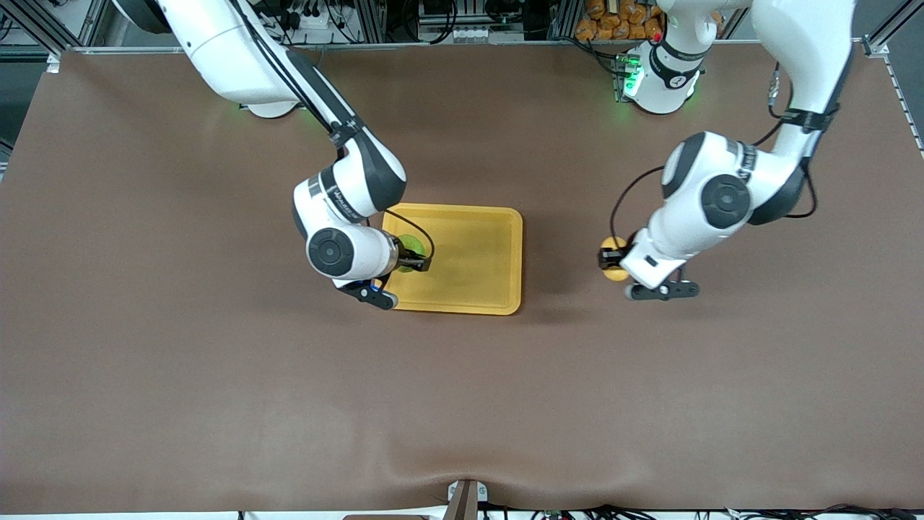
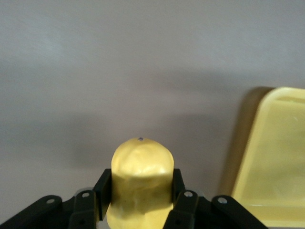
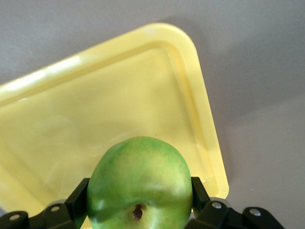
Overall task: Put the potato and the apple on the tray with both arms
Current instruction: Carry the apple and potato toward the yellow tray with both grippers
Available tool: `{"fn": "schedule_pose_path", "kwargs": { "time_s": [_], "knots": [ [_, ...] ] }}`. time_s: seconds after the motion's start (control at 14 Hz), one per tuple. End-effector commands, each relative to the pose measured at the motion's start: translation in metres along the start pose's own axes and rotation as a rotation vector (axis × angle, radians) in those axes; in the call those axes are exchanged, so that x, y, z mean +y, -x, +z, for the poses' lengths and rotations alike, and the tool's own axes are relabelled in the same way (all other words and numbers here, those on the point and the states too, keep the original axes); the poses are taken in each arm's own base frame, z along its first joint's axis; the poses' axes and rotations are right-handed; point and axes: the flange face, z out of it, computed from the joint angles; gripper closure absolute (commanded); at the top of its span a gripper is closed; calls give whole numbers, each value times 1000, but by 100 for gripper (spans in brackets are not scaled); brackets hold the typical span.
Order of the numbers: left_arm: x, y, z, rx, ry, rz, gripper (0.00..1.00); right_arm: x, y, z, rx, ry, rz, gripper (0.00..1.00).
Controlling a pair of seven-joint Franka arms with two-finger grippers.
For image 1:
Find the yellow potato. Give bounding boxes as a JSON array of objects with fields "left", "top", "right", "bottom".
[{"left": 601, "top": 236, "right": 631, "bottom": 282}]

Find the green apple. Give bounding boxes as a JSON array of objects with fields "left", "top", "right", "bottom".
[{"left": 396, "top": 235, "right": 427, "bottom": 274}]

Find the yellow plastic tray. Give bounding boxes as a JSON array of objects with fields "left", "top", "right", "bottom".
[{"left": 381, "top": 203, "right": 523, "bottom": 316}]

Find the bag of orange snacks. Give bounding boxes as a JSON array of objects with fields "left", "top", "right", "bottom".
[{"left": 575, "top": 0, "right": 665, "bottom": 41}]

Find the white power strip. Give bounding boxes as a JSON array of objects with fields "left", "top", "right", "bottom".
[{"left": 287, "top": 6, "right": 340, "bottom": 33}]

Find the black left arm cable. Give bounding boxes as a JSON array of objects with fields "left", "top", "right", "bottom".
[{"left": 611, "top": 61, "right": 818, "bottom": 250}]

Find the aluminium frame post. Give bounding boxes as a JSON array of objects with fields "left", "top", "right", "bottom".
[
  {"left": 549, "top": 0, "right": 580, "bottom": 41},
  {"left": 354, "top": 0, "right": 388, "bottom": 43}
]

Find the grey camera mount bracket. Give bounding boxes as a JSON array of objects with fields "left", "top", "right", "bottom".
[{"left": 446, "top": 480, "right": 489, "bottom": 520}]

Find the black electronics box with cables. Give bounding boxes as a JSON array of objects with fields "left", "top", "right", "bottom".
[{"left": 417, "top": 0, "right": 531, "bottom": 43}]

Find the aluminium diagonal frame profile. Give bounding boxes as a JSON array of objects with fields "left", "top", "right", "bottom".
[
  {"left": 0, "top": 0, "right": 109, "bottom": 48},
  {"left": 863, "top": 0, "right": 924, "bottom": 51}
]

